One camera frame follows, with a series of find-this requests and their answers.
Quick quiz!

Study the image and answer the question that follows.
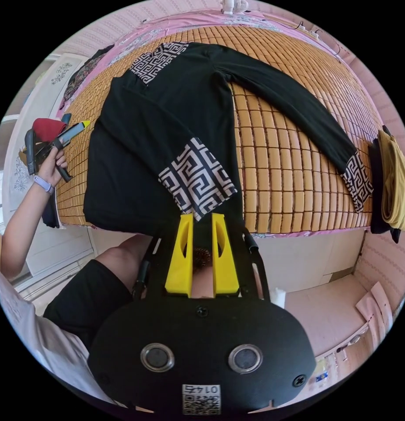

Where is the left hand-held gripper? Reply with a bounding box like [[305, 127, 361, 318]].
[[36, 120, 91, 183]]

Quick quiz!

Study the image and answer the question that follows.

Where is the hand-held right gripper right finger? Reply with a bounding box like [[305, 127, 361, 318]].
[[211, 213, 240, 298]]

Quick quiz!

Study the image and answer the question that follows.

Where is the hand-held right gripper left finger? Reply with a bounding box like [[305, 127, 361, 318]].
[[165, 213, 194, 298]]

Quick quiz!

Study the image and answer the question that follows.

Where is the pile of clothes, yellow and black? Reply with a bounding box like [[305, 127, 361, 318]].
[[368, 125, 405, 244]]

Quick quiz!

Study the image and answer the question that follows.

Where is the person's left hand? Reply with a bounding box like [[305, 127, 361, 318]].
[[37, 146, 68, 195]]

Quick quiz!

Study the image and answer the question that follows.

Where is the white fan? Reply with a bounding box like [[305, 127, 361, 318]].
[[220, 0, 249, 15]]

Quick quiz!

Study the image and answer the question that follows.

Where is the dark blue garment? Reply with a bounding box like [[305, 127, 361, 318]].
[[42, 194, 61, 229]]

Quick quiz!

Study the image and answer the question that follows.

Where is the person's left forearm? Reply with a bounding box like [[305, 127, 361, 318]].
[[0, 176, 55, 280]]

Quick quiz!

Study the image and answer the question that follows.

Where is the dark floral garment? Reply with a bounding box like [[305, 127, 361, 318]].
[[59, 44, 116, 111]]

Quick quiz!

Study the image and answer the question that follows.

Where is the black long sleeve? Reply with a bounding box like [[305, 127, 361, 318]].
[[83, 42, 375, 238]]

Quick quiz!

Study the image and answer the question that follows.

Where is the person's body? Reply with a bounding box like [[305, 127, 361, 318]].
[[0, 230, 216, 408]]

